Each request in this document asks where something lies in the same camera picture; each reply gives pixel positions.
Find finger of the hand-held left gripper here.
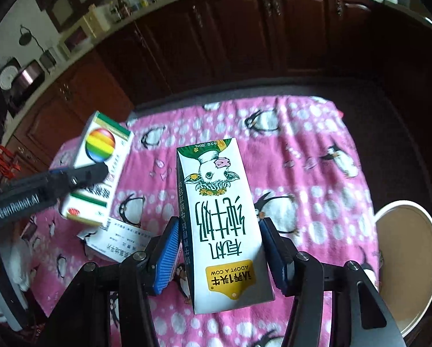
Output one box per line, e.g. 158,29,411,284
48,162,109,198

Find white plastic bag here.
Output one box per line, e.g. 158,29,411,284
6,239,34,291

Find white box with rainbow ball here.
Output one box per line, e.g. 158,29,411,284
59,110,135,226

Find cream round bin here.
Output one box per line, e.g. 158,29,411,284
375,200,432,338

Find pink penguin blanket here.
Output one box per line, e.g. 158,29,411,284
30,96,379,347

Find black appliance with pink lid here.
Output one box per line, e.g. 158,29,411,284
12,60,45,96

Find cream countertop box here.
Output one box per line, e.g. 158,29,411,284
60,5,112,53

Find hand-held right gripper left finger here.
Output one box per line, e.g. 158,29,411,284
39,216,182,347

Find white green milk carton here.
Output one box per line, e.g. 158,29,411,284
175,137,275,315

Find brown wooden kitchen cabinets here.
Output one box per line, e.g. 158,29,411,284
3,0,432,174

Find round white scale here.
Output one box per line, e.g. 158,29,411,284
0,63,21,89

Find row of condiment bottles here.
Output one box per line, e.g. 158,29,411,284
109,0,175,22

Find white medicine box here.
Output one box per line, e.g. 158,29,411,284
77,217,155,264

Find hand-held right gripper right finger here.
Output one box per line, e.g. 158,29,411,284
258,217,408,347

